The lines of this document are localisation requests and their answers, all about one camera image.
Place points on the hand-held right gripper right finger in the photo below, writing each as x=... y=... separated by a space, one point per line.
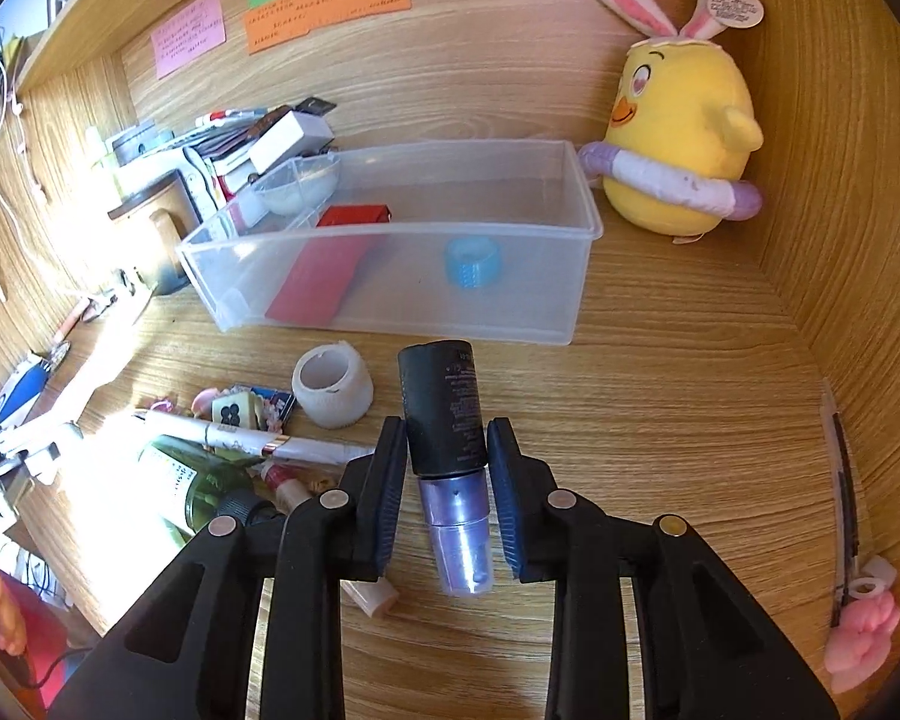
x=507 y=502

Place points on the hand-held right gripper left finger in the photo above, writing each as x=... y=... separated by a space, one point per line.
x=387 y=499

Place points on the peach cosmetic tube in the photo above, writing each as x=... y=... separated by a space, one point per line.
x=371 y=596

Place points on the cream tube with red cap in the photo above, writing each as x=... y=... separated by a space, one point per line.
x=285 y=484

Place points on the white bandage roll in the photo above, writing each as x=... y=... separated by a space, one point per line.
x=334 y=394

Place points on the clear plastic bin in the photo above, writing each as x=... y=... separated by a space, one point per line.
x=420 y=315

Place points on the green glass bottle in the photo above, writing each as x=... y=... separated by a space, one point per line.
x=195 y=487

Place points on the white pen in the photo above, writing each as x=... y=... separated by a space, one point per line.
x=307 y=448

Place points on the blue snack packet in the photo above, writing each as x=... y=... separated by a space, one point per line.
x=276 y=401

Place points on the white dotted mahjong tile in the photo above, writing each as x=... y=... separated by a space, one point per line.
x=232 y=410

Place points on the pink candy wrapper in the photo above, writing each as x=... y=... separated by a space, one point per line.
x=206 y=401

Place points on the red envelope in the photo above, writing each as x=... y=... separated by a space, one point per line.
x=315 y=277

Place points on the blue tape roll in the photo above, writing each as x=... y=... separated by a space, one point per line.
x=472 y=262

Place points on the white bowl of marbles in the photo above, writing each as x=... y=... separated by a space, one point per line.
x=300 y=184

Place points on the stack of books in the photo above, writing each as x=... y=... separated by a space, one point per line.
x=229 y=146

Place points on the dark brown clip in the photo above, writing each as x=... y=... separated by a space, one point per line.
x=315 y=106

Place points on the yellow chick plush toy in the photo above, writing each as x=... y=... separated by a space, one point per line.
x=682 y=135

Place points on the white and red tube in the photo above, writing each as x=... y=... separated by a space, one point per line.
x=225 y=117

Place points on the orange paper note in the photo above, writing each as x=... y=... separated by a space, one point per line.
x=322 y=11

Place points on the pink paper note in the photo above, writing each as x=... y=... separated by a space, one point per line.
x=190 y=34

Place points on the wooden shelf board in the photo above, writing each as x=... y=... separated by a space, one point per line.
x=120 y=7

